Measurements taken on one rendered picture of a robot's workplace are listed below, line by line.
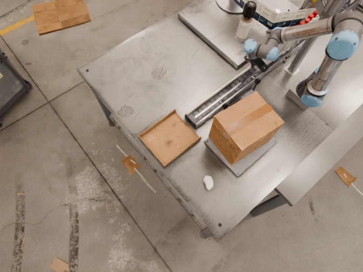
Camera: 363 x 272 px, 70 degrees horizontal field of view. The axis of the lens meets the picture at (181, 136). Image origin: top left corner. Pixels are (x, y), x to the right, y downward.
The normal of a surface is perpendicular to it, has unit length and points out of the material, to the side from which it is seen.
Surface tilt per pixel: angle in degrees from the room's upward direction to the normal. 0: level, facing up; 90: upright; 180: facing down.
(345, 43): 84
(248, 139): 0
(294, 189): 0
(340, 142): 0
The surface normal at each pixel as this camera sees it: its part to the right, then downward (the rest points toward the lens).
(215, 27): 0.02, -0.40
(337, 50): -0.50, 0.74
